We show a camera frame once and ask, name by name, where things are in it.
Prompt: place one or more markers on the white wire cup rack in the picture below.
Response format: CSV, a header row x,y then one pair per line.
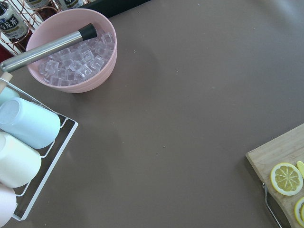
x,y
28,194

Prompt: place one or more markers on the steel muddler black tip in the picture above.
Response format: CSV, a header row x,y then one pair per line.
x,y
85,33

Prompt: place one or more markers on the light blue cup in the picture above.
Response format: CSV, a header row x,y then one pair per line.
x,y
34,125

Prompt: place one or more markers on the wooden cutting board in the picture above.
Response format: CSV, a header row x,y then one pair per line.
x,y
287,148

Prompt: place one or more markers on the tea bottle with label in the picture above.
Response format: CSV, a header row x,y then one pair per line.
x,y
12,25

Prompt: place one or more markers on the lemon slice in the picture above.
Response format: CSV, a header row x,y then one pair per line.
x,y
299,212
286,179

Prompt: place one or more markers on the cream white cup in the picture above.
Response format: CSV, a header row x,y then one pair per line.
x,y
19,163

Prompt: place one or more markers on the pink bowl with ice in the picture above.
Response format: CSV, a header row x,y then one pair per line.
x,y
81,67

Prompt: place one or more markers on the pale pink cup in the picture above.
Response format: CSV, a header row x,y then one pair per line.
x,y
7,204

